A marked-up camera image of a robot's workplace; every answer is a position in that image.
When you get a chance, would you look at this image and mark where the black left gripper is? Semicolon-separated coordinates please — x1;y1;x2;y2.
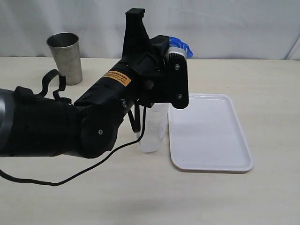
122;8;189;109

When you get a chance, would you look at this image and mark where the blue container lid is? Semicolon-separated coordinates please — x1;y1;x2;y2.
169;36;193;59

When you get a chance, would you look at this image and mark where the stainless steel cup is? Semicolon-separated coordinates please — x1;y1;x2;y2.
46;32;83;85

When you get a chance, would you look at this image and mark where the clear plastic container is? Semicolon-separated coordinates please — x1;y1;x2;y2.
139;103;169;153

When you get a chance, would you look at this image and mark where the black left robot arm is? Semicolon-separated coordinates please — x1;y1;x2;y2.
0;8;189;158

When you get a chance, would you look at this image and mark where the white backdrop curtain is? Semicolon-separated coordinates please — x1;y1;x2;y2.
0;0;300;60

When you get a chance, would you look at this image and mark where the white plastic tray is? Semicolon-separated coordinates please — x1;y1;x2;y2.
168;93;254;173

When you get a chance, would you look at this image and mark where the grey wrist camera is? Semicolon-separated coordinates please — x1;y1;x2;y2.
166;46;187;61

